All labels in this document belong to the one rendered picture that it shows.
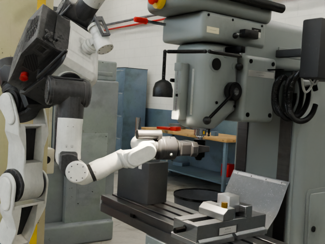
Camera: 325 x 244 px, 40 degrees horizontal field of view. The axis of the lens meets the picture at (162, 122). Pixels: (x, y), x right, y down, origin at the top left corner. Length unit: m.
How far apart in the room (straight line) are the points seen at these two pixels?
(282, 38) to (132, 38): 8.28
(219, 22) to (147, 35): 7.99
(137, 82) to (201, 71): 7.48
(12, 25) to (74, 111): 1.69
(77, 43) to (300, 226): 1.17
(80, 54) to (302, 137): 0.95
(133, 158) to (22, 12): 1.86
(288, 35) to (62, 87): 0.95
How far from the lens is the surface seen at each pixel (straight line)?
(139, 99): 9.11
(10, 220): 2.00
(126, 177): 2.08
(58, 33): 1.71
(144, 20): 1.68
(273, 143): 1.96
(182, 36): 1.65
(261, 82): 1.78
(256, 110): 1.76
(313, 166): 1.98
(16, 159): 1.96
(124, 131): 8.96
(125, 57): 10.26
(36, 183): 1.98
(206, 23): 1.58
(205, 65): 1.62
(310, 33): 1.67
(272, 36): 1.85
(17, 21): 3.20
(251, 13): 1.74
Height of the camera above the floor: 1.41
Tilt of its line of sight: 3 degrees down
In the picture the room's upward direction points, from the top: 3 degrees clockwise
